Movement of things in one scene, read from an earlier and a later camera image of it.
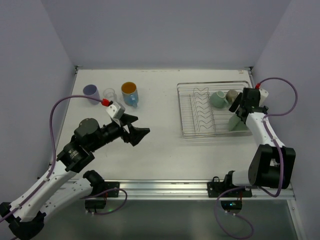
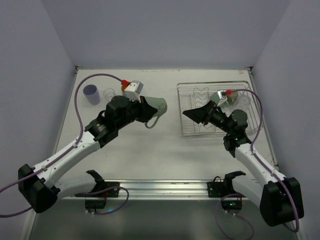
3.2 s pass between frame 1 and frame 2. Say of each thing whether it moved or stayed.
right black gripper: moved
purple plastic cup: stayed
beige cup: stayed
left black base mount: stayed
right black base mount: stayed
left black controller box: stayed
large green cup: moved
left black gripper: moved
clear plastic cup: stayed
